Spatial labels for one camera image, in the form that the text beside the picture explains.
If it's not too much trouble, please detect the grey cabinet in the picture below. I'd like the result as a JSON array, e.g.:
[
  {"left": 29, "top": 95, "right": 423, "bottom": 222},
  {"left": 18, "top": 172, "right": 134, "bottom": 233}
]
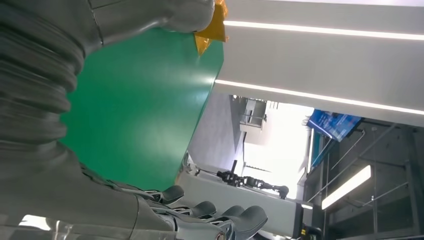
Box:
[{"left": 238, "top": 98, "right": 269, "bottom": 131}]

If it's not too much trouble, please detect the yellow taped cardboard box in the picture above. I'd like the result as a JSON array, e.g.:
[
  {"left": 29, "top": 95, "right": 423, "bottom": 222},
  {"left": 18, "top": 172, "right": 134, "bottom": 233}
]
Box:
[{"left": 193, "top": 0, "right": 229, "bottom": 56}]

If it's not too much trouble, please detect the long ceiling lamp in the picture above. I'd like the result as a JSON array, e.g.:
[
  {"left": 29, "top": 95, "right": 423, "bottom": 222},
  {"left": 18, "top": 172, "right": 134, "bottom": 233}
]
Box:
[{"left": 320, "top": 164, "right": 373, "bottom": 211}]

